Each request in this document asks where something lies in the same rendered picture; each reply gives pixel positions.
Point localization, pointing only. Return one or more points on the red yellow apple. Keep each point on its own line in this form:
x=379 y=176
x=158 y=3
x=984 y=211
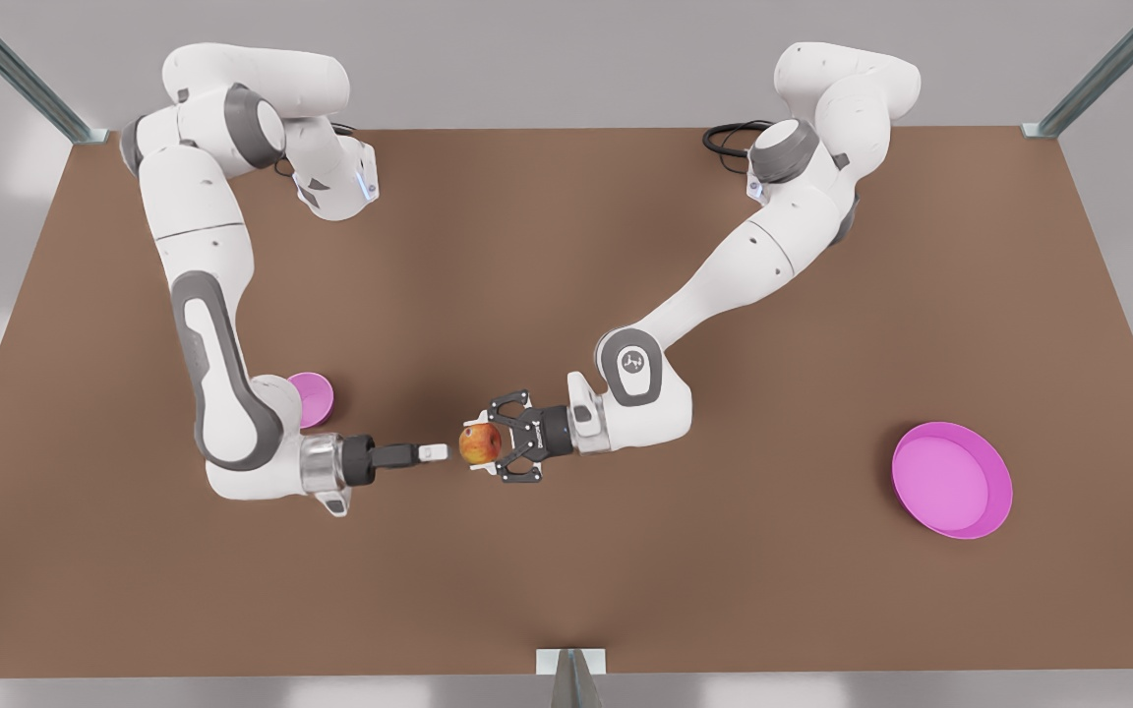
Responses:
x=479 y=444

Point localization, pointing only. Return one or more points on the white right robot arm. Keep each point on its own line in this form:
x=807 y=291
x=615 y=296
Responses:
x=195 y=211

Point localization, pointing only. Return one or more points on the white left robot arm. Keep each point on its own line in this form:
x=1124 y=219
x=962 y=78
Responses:
x=773 y=246

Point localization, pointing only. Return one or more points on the small pink bowl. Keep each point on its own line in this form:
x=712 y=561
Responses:
x=316 y=395

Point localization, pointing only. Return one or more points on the large pink plate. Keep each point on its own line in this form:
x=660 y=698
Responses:
x=950 y=480

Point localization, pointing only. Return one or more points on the silver frame post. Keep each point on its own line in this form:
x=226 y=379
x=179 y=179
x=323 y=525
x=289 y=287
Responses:
x=572 y=678
x=1107 y=69
x=11 y=71

